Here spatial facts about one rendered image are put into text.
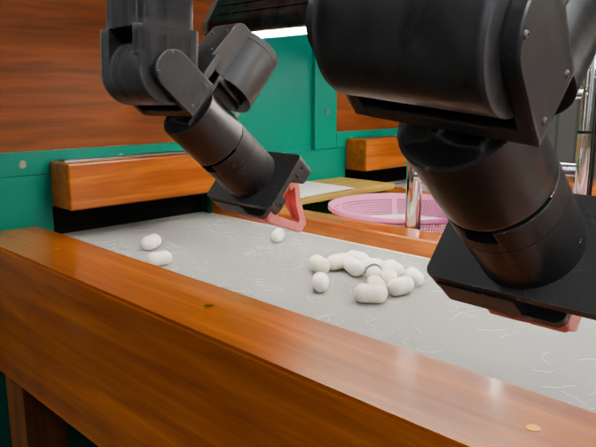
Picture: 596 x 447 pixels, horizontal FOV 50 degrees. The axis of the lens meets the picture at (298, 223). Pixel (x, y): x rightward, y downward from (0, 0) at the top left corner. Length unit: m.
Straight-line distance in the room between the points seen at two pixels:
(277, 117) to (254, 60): 0.68
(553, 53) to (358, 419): 0.27
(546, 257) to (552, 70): 0.11
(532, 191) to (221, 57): 0.39
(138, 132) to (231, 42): 0.52
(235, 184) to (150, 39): 0.17
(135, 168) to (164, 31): 0.49
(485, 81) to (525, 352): 0.41
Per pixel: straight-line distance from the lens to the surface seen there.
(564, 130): 2.46
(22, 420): 0.99
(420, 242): 0.88
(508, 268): 0.33
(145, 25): 0.55
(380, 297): 0.68
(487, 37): 0.21
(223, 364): 0.52
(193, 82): 0.57
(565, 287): 0.34
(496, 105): 0.22
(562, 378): 0.56
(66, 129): 1.06
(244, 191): 0.64
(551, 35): 0.24
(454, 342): 0.60
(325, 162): 1.40
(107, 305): 0.67
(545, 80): 0.24
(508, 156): 0.27
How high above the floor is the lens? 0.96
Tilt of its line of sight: 11 degrees down
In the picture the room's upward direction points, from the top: straight up
